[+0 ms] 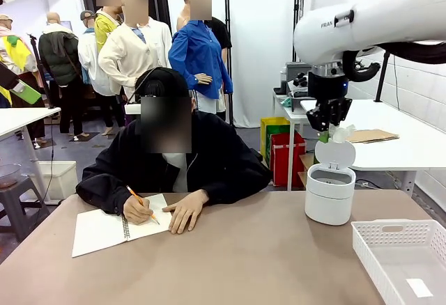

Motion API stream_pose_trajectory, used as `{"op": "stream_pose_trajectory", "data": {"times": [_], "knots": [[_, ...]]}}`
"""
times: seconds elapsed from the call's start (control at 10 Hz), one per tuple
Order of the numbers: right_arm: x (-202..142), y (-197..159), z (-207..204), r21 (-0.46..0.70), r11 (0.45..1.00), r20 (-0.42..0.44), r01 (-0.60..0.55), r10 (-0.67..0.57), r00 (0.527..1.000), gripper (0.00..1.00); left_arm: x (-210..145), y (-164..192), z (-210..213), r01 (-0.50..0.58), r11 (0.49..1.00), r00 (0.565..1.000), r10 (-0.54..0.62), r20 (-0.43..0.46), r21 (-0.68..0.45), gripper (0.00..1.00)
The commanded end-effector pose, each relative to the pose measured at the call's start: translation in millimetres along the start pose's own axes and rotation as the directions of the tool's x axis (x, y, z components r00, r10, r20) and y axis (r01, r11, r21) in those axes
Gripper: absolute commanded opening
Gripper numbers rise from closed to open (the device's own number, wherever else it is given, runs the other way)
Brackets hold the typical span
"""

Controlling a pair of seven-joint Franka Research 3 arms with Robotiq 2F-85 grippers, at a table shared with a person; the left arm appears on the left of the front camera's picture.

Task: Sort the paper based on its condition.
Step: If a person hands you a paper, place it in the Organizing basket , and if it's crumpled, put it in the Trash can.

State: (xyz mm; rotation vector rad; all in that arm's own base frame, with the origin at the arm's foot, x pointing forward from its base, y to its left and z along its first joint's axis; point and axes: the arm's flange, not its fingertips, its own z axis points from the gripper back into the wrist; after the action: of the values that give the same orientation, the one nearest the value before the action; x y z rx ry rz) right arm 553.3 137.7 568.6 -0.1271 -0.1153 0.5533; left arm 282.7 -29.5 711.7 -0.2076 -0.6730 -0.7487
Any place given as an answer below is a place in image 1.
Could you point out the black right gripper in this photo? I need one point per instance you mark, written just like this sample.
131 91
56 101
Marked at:
327 85

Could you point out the white paper ball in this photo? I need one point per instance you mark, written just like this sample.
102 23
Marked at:
343 133

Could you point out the yellow pencil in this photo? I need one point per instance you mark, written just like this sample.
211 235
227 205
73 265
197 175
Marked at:
134 195

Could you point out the white spiral notebook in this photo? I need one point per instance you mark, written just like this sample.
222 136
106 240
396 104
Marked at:
101 232

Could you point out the person's right forearm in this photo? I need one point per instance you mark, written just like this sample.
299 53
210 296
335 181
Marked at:
101 193

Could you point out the person's left forearm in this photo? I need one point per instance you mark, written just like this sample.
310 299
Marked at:
240 186

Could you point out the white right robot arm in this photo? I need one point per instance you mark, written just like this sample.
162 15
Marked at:
366 16

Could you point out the person's right hand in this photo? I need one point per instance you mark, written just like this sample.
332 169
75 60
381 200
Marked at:
137 211

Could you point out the person's left hand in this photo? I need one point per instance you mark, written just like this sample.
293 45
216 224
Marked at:
186 212

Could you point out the white table near mannequins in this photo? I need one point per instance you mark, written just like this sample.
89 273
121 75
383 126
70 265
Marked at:
21 118

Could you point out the small white side table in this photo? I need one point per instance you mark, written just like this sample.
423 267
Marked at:
291 117

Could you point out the mannequin with yellow scarf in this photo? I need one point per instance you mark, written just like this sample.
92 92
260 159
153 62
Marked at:
15 51

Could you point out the brown cardboard sheet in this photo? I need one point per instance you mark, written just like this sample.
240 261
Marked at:
373 135

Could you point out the mannequin in black puffer jacket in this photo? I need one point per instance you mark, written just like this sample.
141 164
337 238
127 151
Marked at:
57 58

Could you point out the grey box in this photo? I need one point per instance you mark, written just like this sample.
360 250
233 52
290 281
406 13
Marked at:
296 68

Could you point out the yellow shopping bag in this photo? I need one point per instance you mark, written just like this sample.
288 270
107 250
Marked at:
270 127

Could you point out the red shopping bag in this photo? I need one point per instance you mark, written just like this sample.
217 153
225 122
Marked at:
287 162

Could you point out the black tripod on table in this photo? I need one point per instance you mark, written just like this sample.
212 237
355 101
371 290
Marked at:
382 75

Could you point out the white table with tripod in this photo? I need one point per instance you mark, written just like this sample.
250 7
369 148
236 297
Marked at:
390 155

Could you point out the mannequin in white shirt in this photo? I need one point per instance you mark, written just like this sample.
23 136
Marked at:
91 61

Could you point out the white round trash bin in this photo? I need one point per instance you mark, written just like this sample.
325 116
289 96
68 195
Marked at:
329 197

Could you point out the clear bowl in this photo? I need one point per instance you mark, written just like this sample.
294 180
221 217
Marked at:
8 176

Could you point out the white floor bin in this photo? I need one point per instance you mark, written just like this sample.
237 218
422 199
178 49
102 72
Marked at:
59 179

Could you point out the mannequin in yellow shirt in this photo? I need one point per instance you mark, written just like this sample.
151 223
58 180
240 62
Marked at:
104 28

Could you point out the grey plastic stool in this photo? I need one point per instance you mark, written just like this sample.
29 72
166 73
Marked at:
21 207

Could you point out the person in black jacket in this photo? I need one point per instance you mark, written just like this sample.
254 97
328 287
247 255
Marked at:
216 158

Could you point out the black cap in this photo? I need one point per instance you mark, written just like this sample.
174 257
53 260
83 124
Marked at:
162 80

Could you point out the group of dressed mannequins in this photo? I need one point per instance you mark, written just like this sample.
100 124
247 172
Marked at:
198 51

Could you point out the white perforated plastic basket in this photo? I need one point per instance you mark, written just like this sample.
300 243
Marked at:
400 266

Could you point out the white label in basket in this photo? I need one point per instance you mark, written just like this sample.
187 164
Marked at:
418 287

